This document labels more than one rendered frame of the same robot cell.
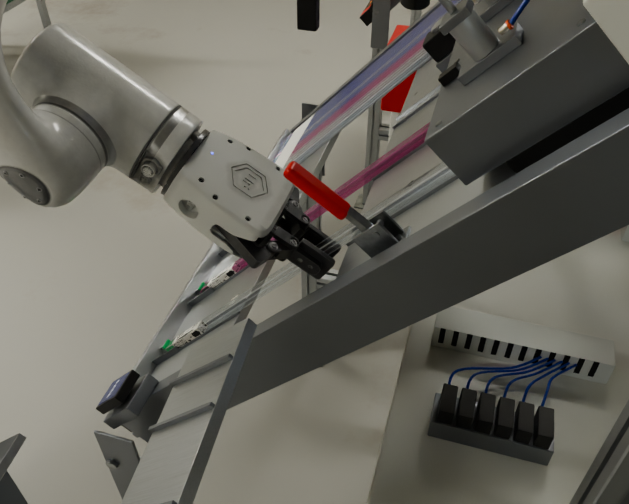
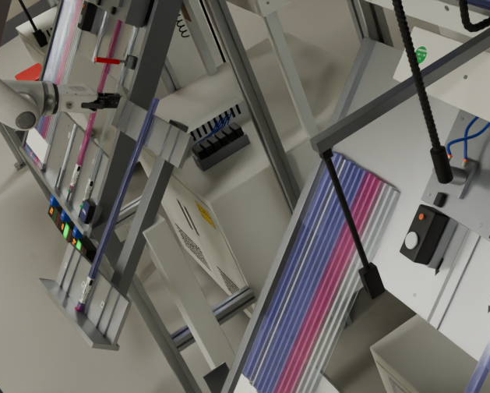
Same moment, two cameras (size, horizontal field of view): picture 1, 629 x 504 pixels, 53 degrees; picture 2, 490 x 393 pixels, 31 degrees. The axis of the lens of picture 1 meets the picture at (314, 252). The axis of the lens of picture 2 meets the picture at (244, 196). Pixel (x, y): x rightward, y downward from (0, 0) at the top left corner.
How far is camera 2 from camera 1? 1.73 m
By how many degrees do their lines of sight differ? 27
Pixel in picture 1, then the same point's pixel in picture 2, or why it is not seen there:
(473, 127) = (133, 10)
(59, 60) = not seen: hidden behind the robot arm
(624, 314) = (234, 92)
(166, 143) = (49, 88)
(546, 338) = (213, 114)
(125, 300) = not seen: outside the picture
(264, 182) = (81, 87)
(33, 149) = (26, 101)
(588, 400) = (246, 120)
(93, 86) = (16, 86)
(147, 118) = (37, 85)
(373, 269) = (139, 65)
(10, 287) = not seen: outside the picture
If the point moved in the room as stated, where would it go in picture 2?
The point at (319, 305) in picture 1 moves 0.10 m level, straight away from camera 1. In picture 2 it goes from (132, 93) to (110, 87)
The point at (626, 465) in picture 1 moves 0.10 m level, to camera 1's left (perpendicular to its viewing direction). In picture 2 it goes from (237, 65) to (209, 88)
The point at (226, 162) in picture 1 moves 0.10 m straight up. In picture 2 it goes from (66, 87) to (47, 52)
